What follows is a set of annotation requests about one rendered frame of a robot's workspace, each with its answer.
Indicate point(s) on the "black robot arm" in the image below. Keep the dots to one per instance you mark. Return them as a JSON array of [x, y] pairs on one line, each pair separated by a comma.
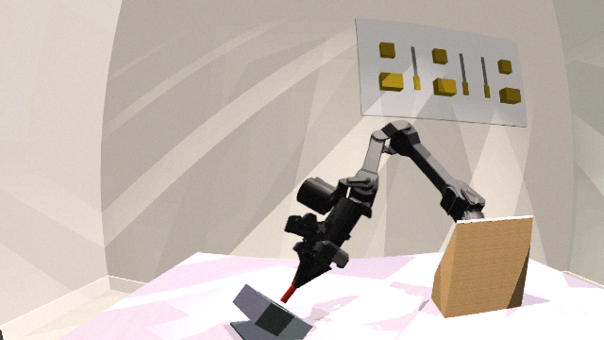
[[459, 200]]

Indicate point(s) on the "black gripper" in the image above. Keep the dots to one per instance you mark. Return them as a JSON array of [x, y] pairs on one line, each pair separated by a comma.
[[315, 258]]

